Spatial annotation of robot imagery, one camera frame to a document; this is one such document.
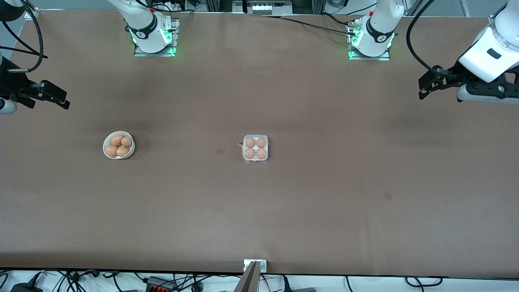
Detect clear plastic egg box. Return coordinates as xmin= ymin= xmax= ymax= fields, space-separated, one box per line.
xmin=242 ymin=135 xmax=269 ymax=164

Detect white bowl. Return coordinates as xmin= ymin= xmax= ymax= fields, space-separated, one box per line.
xmin=103 ymin=131 xmax=135 ymax=160

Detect black power adapter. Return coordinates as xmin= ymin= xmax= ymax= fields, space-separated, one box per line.
xmin=10 ymin=282 xmax=43 ymax=292

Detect white power strip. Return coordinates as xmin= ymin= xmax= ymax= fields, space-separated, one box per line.
xmin=247 ymin=0 xmax=293 ymax=15

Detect black power strip red switches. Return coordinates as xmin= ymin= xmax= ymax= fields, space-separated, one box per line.
xmin=146 ymin=276 xmax=177 ymax=292

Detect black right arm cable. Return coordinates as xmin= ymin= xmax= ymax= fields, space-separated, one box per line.
xmin=0 ymin=0 xmax=49 ymax=73

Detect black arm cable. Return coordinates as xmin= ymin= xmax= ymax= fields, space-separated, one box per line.
xmin=406 ymin=0 xmax=453 ymax=75
xmin=0 ymin=0 xmax=49 ymax=73

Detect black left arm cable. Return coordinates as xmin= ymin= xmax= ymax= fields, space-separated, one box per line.
xmin=406 ymin=0 xmax=453 ymax=75

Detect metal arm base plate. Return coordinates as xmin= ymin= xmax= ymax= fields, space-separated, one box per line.
xmin=134 ymin=18 xmax=178 ymax=57
xmin=347 ymin=20 xmax=391 ymax=61

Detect short black table cable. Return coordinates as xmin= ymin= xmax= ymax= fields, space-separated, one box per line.
xmin=321 ymin=13 xmax=355 ymax=27

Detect long black table cable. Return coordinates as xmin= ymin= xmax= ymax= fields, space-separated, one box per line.
xmin=259 ymin=15 xmax=357 ymax=36

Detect aluminium frame post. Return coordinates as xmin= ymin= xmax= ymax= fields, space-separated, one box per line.
xmin=205 ymin=0 xmax=234 ymax=13

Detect small metal bracket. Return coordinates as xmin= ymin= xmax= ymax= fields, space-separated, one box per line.
xmin=244 ymin=259 xmax=268 ymax=273

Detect grey camera mount beam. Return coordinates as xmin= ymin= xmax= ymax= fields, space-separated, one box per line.
xmin=234 ymin=261 xmax=262 ymax=292

